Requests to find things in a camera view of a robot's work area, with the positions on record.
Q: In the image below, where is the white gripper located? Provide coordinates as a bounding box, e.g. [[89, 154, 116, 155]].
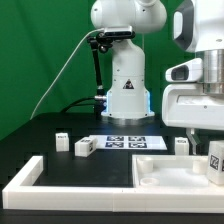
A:
[[162, 58, 224, 155]]

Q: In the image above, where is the white square table top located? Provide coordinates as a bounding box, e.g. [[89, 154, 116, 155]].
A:
[[132, 155, 224, 190]]

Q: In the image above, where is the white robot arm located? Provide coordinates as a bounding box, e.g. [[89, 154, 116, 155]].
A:
[[91, 0, 224, 136]]

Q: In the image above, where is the sheet with fiducial markers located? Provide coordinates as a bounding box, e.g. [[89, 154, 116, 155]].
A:
[[92, 135, 167, 150]]

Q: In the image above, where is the white U-shaped fence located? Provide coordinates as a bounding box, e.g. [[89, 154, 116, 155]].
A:
[[2, 156, 224, 213]]

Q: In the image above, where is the black cable at base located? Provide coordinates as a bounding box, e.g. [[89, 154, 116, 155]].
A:
[[59, 96, 101, 115]]

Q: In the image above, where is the grey camera on mount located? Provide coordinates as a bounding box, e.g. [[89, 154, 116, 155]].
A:
[[103, 26, 133, 39]]

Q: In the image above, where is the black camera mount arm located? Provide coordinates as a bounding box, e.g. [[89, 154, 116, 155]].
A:
[[86, 32, 136, 116]]

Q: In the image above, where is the white camera cable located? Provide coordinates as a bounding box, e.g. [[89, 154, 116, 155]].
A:
[[29, 27, 106, 121]]

